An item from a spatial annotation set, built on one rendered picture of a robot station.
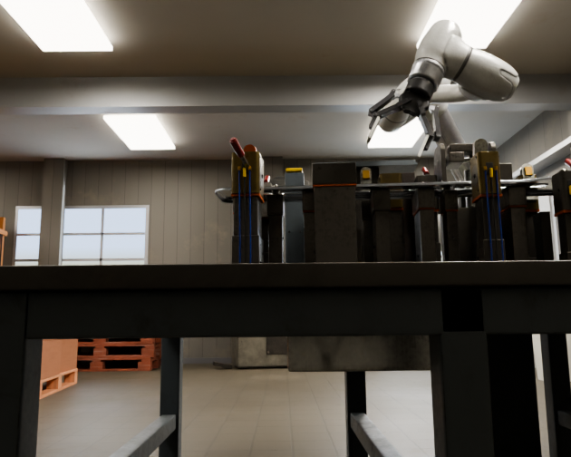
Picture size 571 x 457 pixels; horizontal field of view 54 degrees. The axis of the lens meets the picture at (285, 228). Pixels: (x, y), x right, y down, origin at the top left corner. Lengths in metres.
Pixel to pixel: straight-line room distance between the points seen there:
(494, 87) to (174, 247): 7.19
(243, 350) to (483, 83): 5.95
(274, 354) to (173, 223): 2.59
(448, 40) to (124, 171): 7.57
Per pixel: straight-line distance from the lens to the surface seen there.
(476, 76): 1.65
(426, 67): 1.60
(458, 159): 1.98
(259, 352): 7.27
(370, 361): 1.23
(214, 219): 8.47
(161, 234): 8.56
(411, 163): 2.06
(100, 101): 6.01
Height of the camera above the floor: 0.61
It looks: 9 degrees up
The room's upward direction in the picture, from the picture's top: 1 degrees counter-clockwise
